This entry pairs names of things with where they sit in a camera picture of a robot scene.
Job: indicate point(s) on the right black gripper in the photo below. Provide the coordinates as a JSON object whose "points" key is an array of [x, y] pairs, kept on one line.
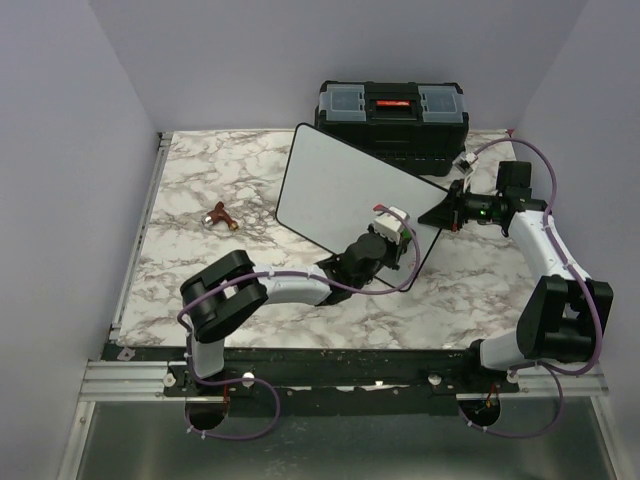
{"points": [[448, 214]]}

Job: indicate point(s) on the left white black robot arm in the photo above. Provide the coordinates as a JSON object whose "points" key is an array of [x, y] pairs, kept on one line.
{"points": [[221, 297]]}

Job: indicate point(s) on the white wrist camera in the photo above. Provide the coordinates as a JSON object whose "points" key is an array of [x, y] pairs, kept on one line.
{"points": [[390, 223], [466, 164]]}

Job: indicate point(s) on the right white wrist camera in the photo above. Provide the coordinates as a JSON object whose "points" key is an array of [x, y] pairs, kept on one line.
{"points": [[466, 164]]}

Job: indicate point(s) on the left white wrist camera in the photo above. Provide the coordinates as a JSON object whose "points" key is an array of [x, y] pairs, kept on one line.
{"points": [[390, 223]]}

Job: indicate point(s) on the black plastic toolbox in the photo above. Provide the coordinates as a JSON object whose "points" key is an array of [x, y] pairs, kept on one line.
{"points": [[418, 127]]}

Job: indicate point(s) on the white whiteboard with red writing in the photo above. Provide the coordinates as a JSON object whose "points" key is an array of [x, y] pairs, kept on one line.
{"points": [[329, 191]]}

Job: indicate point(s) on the brown metal nozzle tip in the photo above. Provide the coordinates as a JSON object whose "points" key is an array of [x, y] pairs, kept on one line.
{"points": [[217, 216]]}

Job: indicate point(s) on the aluminium extrusion rail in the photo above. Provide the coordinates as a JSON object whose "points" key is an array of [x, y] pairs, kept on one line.
{"points": [[115, 381]]}

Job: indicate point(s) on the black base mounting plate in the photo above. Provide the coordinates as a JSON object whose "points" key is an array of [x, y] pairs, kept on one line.
{"points": [[324, 382]]}

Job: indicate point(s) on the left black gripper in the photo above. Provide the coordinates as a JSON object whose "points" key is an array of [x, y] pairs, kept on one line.
{"points": [[392, 246]]}

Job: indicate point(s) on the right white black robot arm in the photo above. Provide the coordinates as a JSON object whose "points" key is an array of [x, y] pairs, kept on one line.
{"points": [[565, 317]]}

